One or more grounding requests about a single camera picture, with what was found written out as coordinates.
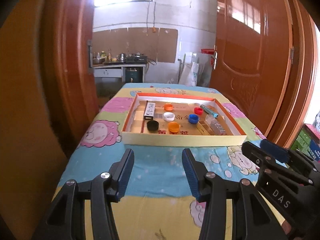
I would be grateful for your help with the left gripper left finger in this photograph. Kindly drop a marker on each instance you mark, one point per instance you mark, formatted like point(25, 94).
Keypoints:
point(120, 174)

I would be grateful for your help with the yellow-orange bottle cap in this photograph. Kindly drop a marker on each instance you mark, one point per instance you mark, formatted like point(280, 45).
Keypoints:
point(173, 127)

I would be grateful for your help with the white plastic sack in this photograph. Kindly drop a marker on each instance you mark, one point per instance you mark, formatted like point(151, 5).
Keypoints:
point(189, 74)

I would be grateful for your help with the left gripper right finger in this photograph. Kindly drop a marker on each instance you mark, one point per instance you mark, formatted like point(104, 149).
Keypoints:
point(195, 172)

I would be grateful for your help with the brown wooden door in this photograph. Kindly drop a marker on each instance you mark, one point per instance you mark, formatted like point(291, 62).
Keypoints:
point(266, 63)

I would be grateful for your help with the colourful cartoon tablecloth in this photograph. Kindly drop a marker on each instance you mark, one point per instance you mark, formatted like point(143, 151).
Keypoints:
point(158, 203)

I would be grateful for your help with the light blue lighter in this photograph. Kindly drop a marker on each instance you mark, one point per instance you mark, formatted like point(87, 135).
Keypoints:
point(209, 111)

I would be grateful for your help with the gold white slim box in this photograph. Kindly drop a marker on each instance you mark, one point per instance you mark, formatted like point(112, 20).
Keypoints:
point(204, 129)

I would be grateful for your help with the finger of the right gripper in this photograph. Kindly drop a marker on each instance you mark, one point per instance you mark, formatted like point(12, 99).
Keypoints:
point(279, 153)
point(252, 154)

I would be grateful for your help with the white bottle cap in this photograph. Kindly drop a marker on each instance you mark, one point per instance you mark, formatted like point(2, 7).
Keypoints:
point(169, 116)

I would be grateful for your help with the green cardboard carton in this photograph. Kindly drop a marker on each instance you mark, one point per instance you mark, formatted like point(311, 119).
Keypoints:
point(307, 141)

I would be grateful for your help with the shallow cardboard box tray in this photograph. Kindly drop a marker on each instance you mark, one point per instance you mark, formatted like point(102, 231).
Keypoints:
point(135, 130)

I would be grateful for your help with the black bottle cap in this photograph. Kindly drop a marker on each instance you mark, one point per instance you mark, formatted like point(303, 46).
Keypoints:
point(152, 125)

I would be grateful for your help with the orange bottle cap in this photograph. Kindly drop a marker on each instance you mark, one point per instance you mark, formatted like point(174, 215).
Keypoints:
point(168, 107)

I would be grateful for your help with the red bottle cap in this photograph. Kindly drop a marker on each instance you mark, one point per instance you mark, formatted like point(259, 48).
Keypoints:
point(198, 110)

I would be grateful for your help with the black gas stove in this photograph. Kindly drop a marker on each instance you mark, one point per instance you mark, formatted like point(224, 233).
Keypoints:
point(136, 59)

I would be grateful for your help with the white printed small box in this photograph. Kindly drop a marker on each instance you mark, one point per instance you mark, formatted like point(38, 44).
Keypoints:
point(149, 111)

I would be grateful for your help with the kitchen counter cabinet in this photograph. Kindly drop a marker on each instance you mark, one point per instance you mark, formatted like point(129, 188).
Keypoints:
point(128, 73)

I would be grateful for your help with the blue bottle cap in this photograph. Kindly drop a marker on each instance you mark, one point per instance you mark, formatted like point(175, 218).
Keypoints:
point(193, 118)

